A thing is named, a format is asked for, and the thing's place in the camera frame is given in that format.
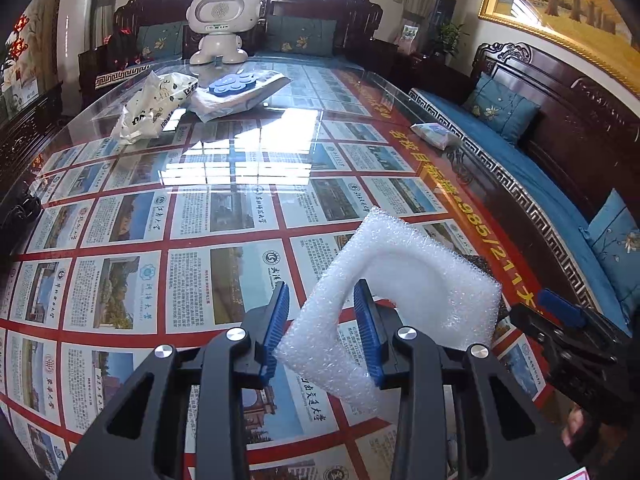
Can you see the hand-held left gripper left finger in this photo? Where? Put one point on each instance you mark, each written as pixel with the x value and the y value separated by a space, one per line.
pixel 274 330

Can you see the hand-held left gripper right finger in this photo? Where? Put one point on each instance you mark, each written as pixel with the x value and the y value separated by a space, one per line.
pixel 372 340

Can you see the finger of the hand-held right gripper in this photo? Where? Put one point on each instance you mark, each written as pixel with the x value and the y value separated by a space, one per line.
pixel 562 307

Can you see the white foam packing piece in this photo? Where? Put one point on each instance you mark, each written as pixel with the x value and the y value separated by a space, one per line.
pixel 420 270

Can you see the person's right hand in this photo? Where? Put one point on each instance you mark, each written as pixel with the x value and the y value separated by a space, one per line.
pixel 575 425

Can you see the teal floral cushion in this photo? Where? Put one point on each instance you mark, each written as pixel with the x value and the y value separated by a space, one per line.
pixel 617 255
pixel 160 40
pixel 500 110
pixel 300 36

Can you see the blue sofa seat mat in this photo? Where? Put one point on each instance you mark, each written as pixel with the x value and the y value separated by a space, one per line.
pixel 525 180

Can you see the red-bordered printed table poster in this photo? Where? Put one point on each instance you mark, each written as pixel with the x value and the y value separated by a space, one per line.
pixel 125 285

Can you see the long carved wooden sofa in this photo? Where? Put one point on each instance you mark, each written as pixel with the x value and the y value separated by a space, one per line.
pixel 575 125

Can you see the white tissue packet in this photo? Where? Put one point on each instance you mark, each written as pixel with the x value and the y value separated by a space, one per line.
pixel 435 135

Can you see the white blue-printed plastic bag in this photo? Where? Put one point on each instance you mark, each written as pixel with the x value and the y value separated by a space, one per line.
pixel 225 106

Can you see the blue flower-shaped pad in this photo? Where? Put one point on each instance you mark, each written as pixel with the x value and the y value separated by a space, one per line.
pixel 234 84

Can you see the white dark-printed plastic bag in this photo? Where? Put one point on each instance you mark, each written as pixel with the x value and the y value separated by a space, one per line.
pixel 145 110

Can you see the dark wooden corner table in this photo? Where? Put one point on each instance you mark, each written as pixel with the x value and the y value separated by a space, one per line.
pixel 420 65

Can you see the green potted plant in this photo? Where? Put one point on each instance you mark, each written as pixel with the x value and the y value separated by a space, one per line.
pixel 450 40

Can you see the gold-framed tree painting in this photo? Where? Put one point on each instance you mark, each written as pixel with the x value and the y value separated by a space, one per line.
pixel 565 0

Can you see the dark wooden armchair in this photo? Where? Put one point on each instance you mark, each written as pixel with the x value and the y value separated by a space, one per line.
pixel 22 150

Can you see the dark standing air conditioner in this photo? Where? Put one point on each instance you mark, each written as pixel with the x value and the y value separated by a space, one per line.
pixel 442 10

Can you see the white robot toy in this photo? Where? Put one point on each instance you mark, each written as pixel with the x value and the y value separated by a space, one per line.
pixel 222 10

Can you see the carved wooden window sofa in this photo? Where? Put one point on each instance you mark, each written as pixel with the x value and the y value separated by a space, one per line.
pixel 310 2

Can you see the small photo frame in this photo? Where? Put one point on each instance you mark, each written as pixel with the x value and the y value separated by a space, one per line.
pixel 409 33

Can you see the red blossom wall picture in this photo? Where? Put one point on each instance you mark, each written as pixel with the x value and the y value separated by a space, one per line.
pixel 17 45

